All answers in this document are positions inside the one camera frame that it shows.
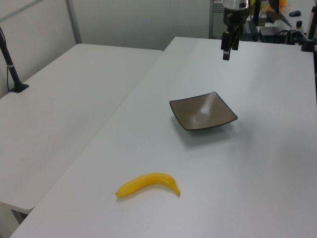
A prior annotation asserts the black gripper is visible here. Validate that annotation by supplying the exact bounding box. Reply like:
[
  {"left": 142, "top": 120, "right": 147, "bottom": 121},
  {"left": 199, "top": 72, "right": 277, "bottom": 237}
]
[{"left": 221, "top": 6, "right": 249, "bottom": 61}]

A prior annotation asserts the yellow banana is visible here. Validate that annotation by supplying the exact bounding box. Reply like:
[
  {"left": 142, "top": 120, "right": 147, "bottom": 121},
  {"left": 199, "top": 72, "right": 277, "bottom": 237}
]
[{"left": 115, "top": 172, "right": 181, "bottom": 198}]

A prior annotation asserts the square brown ceramic plate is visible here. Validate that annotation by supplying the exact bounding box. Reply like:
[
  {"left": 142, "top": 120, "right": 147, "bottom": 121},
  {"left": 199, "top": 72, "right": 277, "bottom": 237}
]
[{"left": 169, "top": 91, "right": 238, "bottom": 131}]

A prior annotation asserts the perforated metal panel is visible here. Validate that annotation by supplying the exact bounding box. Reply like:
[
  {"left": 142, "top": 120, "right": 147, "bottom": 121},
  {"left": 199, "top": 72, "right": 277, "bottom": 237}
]
[{"left": 209, "top": 0, "right": 225, "bottom": 39}]

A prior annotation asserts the black electronics box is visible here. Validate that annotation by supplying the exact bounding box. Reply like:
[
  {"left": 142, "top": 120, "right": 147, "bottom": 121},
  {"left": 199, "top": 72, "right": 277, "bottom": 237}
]
[{"left": 258, "top": 25, "right": 298, "bottom": 45}]

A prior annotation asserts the black clamped stand pole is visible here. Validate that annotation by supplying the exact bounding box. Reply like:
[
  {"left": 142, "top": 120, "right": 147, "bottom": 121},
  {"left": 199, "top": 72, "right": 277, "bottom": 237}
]
[{"left": 301, "top": 0, "right": 317, "bottom": 53}]

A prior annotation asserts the grey partition post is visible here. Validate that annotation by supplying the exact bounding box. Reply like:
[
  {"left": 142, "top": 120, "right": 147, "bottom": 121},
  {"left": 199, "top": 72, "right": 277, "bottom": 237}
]
[{"left": 65, "top": 0, "right": 83, "bottom": 45}]

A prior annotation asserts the black camera stand pole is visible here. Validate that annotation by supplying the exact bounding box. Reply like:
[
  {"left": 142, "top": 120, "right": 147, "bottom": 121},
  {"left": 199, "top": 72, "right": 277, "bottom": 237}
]
[{"left": 0, "top": 25, "right": 30, "bottom": 93}]

